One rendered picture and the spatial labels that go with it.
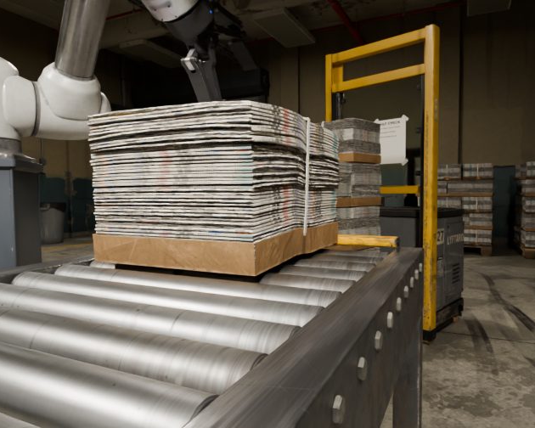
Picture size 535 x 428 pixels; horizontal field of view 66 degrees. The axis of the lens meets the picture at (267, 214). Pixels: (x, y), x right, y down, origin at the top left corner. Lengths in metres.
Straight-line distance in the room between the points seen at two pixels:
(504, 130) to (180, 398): 7.98
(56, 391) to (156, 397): 0.07
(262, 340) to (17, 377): 0.17
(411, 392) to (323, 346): 0.59
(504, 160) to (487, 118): 0.78
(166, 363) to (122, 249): 0.36
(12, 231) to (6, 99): 0.34
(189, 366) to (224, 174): 0.29
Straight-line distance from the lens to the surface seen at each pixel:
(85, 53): 1.26
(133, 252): 0.64
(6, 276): 0.68
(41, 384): 0.31
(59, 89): 1.28
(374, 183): 2.33
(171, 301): 0.47
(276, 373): 0.27
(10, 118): 1.28
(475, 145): 8.08
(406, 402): 0.90
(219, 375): 0.29
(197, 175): 0.56
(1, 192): 1.22
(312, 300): 0.46
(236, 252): 0.53
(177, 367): 0.31
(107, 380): 0.28
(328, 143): 0.79
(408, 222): 2.76
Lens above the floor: 0.91
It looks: 3 degrees down
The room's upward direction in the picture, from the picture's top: straight up
